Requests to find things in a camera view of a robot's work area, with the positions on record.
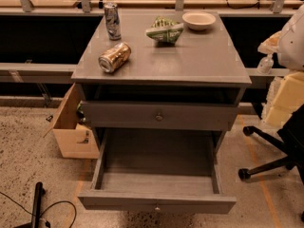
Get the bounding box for green jalapeno chip bag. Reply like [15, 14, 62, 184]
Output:
[145, 16, 183, 45]

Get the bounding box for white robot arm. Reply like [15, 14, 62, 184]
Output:
[257, 5, 304, 71]

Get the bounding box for grey wooden drawer cabinet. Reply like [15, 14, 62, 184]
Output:
[72, 9, 251, 147]

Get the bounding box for closed grey middle drawer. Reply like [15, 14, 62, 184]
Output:
[81, 101, 238, 131]

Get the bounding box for open grey bottom drawer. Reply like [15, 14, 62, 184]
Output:
[79, 128, 237, 214]

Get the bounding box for gold can lying sideways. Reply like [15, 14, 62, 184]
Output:
[98, 42, 131, 73]

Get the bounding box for open cardboard box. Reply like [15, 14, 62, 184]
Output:
[45, 85, 99, 159]

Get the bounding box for white paper bowl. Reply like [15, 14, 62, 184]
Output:
[182, 12, 216, 31]

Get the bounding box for upright silver blue can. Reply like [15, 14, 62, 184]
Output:
[104, 2, 121, 40]

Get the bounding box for clear hand sanitizer bottle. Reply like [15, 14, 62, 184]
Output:
[256, 54, 274, 74]

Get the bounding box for yellow foam block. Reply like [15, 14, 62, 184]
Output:
[262, 71, 304, 127]

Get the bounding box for black office chair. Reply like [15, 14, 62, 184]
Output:
[237, 105, 304, 184]

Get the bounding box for black floor stand pole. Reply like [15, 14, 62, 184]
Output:
[13, 181, 51, 228]

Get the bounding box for black floor cable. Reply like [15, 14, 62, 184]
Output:
[0, 191, 78, 228]

